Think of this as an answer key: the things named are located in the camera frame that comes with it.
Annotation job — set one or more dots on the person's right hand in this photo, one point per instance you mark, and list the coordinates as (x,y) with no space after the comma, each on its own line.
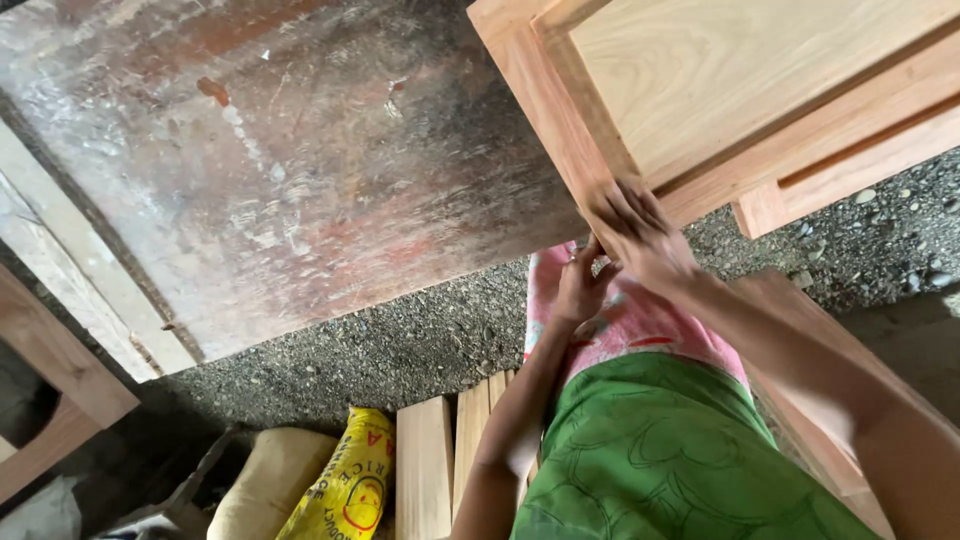
(649,244)

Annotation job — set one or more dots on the person's left hand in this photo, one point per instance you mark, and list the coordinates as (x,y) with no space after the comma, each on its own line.
(581,296)

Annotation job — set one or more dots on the person's left fingers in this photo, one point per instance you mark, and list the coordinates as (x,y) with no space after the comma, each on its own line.
(592,262)

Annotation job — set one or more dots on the person's right fingers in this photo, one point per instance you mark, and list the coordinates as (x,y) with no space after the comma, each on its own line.
(628,210)

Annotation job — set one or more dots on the pink patterned shirt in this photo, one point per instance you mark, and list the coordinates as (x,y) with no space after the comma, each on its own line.
(637,334)

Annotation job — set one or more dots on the light wooden panel cabinet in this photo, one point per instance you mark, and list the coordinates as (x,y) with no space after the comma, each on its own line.
(712,75)

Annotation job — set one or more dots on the narrow light wooden plank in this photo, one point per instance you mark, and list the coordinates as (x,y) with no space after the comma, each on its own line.
(471,435)

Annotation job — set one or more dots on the green patterned skirt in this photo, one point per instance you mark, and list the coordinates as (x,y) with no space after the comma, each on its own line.
(660,465)

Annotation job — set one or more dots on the wide light wooden plank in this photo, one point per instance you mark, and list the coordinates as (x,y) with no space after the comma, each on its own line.
(424,472)

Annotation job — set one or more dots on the yellow printed sack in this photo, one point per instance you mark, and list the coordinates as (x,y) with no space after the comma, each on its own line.
(352,480)

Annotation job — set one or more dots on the worn plywood workbench board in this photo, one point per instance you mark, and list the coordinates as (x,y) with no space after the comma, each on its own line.
(262,187)

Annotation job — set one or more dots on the beige sack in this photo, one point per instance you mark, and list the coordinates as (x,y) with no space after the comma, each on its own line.
(266,480)

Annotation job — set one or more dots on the white sack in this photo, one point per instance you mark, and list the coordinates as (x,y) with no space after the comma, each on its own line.
(37,514)

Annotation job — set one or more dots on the brown wooden frame piece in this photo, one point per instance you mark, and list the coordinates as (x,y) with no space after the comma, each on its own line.
(52,360)

